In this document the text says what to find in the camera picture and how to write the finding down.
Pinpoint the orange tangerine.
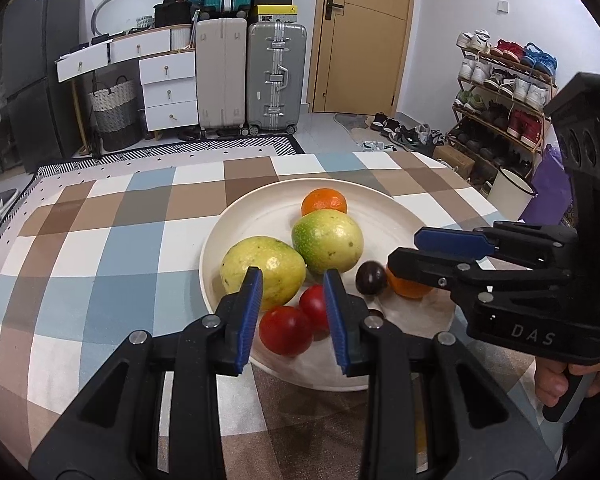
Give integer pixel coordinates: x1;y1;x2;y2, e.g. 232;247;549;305
301;188;348;216
385;266;432;300

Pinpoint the dark purple plum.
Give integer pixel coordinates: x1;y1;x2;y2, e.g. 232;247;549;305
355;260;388;296

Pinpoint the green yellow guava fruit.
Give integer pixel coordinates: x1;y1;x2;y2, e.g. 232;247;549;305
291;209;364;275

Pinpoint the red tomato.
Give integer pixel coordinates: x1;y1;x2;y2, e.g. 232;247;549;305
298;284;329;334
259;306;313;358

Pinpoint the person's right hand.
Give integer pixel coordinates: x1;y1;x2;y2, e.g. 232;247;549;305
534;358;600;408

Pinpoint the white trash bin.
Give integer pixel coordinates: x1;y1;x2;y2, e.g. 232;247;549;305
488;167;538;221

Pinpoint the cardboard box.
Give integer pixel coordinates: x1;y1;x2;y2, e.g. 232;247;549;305
434;144;475;180

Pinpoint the purple bag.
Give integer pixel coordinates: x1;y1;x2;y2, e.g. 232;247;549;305
521;144;572;226

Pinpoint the cream round plate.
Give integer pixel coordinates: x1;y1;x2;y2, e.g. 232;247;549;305
199;178;455;392

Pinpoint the wooden shoe rack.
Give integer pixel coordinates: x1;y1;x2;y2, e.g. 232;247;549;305
446;46;557;190

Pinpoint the checkered tablecloth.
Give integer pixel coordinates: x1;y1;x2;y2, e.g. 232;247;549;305
0;149;552;480

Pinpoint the silver grey suitcase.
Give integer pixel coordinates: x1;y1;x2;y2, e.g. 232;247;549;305
246;22;306;136

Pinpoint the wooden door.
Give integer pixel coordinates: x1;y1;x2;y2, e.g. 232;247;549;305
308;0;415;116

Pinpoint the yellow black box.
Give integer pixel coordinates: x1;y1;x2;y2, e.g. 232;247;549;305
256;4;298;23

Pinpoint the beige suitcase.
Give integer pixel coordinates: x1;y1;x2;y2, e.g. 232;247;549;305
195;18;247;130

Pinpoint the woven laundry basket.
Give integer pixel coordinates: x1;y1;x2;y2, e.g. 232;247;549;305
88;75;142;152

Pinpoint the black refrigerator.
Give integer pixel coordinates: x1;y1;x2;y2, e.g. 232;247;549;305
2;0;84;172

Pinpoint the white drawer desk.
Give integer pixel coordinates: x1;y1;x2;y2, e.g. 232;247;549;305
56;24;199;132

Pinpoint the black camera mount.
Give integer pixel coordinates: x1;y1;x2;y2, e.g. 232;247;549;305
544;73;600;278

